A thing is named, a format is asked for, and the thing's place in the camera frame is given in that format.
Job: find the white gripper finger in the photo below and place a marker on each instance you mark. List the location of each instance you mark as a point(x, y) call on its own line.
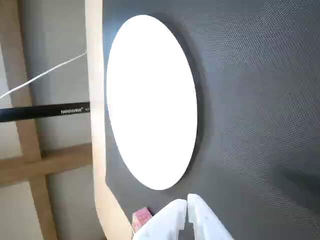
point(207, 220)
point(162, 222)

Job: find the candy box with red lettering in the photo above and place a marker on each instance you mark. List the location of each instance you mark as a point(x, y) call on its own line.
point(142, 218)

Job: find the white paper plate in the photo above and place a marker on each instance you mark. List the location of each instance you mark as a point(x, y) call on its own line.
point(150, 100)

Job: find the dark grey mat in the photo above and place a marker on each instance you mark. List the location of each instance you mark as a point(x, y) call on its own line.
point(250, 100)

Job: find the black Neewer stand pole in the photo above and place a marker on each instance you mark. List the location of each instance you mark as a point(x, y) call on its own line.
point(50, 111)

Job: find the wooden table frame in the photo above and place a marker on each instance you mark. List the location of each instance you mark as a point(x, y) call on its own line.
point(30, 165)

